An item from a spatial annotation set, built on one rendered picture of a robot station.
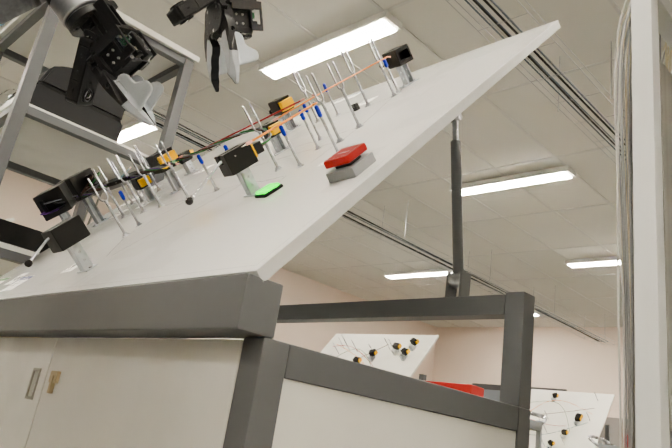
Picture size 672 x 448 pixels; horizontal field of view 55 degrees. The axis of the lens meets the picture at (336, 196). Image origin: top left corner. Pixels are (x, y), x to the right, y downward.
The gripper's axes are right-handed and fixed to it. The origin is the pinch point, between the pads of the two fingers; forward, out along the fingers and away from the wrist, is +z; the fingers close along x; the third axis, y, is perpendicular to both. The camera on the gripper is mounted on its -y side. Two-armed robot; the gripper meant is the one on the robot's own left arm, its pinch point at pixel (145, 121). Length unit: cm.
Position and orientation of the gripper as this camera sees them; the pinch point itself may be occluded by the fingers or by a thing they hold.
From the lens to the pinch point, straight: 112.3
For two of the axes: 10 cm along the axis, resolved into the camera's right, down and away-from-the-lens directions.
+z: 5.9, 8.1, -0.6
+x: 2.6, -1.1, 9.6
